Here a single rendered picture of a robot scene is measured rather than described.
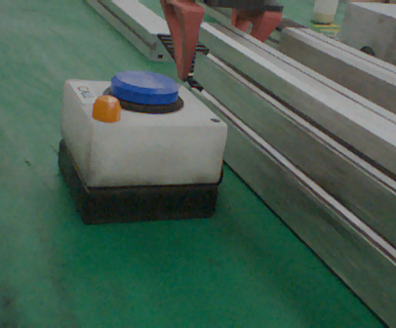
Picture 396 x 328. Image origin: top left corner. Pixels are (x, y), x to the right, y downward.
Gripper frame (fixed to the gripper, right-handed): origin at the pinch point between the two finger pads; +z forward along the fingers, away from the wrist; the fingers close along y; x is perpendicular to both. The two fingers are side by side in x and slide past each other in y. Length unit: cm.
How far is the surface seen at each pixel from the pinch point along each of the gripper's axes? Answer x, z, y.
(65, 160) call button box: -18.2, 0.7, -16.8
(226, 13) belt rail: 36.3, 1.2, 17.8
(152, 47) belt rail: 13.6, 1.3, -1.2
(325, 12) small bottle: 41, 1, 38
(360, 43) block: -2.3, -3.9, 14.2
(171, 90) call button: -21.1, -5.0, -11.7
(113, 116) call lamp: -23.3, -4.1, -15.6
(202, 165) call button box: -23.6, -1.3, -10.2
